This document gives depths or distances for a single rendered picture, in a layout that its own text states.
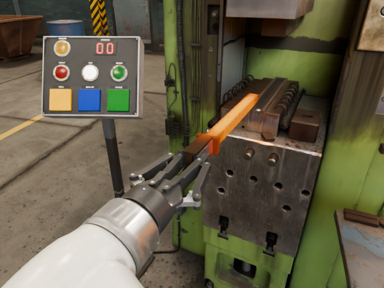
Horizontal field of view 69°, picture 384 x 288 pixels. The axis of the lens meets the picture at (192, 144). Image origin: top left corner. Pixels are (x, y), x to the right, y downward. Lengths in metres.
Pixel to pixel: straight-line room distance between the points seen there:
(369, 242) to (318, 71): 0.76
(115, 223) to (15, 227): 1.87
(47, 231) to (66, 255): 1.76
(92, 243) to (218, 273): 1.17
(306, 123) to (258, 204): 0.34
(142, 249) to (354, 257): 0.60
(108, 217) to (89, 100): 0.72
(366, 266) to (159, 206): 0.58
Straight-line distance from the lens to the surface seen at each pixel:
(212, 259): 1.37
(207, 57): 1.12
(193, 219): 1.55
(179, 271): 1.67
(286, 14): 0.88
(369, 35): 0.99
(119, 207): 0.36
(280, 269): 1.25
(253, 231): 1.15
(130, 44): 1.05
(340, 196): 1.22
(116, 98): 1.00
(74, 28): 5.36
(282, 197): 1.01
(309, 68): 1.38
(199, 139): 0.54
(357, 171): 1.16
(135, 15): 7.60
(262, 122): 0.96
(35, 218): 2.21
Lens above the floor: 1.34
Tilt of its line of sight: 29 degrees down
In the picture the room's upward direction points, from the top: straight up
